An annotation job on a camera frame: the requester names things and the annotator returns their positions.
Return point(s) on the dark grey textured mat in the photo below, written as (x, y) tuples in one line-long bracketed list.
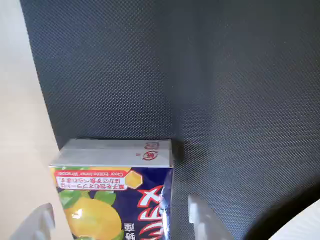
[(175, 75)]

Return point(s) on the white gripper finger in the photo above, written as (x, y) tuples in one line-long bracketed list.
[(205, 222), (35, 222)]

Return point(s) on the round white dish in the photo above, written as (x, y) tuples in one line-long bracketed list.
[(303, 226)]

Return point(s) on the candy box with lemon print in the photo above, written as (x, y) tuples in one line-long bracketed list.
[(110, 200)]

